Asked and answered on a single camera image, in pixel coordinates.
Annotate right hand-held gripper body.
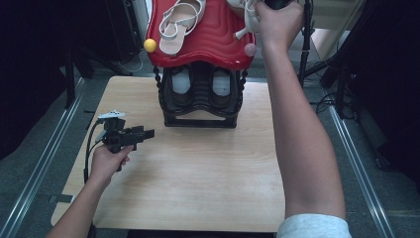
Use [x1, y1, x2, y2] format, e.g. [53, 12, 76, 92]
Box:
[262, 0, 295, 11]

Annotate red and black shoe rack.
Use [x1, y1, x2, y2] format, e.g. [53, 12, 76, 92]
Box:
[144, 0, 258, 130]

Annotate black floor cables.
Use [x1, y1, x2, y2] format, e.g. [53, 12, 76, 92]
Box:
[310, 59, 343, 115]

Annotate metal floor rail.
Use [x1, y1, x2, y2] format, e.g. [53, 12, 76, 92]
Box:
[0, 78, 87, 238]
[328, 104, 397, 238]

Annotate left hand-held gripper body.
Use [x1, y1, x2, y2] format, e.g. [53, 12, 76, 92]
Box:
[97, 110, 138, 173]

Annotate white floor cable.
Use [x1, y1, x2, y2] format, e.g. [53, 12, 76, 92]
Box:
[118, 49, 147, 75]

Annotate dark cloth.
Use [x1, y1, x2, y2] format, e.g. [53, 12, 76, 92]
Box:
[86, 223, 278, 238]

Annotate person's right hand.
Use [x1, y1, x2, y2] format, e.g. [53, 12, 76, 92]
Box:
[253, 0, 305, 52]

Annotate white slingback heel shoe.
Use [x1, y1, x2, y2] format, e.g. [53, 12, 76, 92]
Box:
[227, 0, 263, 41]
[158, 0, 207, 57]

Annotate left hand-held gripper cable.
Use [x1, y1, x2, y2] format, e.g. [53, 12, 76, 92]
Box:
[83, 119, 108, 185]

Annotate light grey sleeve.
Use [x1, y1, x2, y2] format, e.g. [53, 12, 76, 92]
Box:
[275, 213, 353, 238]

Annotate right hand-held gripper cable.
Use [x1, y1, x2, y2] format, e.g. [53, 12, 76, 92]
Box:
[297, 0, 315, 87]

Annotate black metal stand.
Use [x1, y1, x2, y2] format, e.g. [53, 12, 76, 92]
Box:
[62, 46, 80, 111]

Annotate black leather shoe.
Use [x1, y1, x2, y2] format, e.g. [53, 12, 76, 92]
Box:
[209, 66, 234, 101]
[169, 65, 194, 101]

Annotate black tripod stand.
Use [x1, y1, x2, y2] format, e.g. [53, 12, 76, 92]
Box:
[303, 0, 368, 117]

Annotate hand-held gripper cable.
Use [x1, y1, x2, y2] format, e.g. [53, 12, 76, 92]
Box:
[297, 0, 315, 87]
[83, 119, 108, 185]

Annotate grey tape piece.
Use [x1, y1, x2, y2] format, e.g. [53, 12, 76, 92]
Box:
[48, 193, 75, 204]

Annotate person's left hand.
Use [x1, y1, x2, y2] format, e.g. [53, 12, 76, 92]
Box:
[88, 144, 136, 186]

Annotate yellow ball knob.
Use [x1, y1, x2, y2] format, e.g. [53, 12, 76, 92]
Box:
[143, 38, 158, 54]

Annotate pink ball knob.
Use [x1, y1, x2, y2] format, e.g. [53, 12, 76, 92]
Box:
[243, 43, 258, 59]

